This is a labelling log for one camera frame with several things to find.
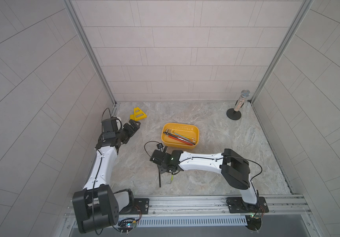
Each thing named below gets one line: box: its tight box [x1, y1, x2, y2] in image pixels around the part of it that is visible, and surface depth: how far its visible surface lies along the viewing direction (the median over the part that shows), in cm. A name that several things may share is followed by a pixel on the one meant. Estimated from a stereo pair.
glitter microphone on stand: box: [226, 89, 251, 120], surface depth 104 cm
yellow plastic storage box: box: [161, 122, 200, 150], surface depth 98 cm
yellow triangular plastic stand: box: [129, 107, 148, 121], surface depth 110 cm
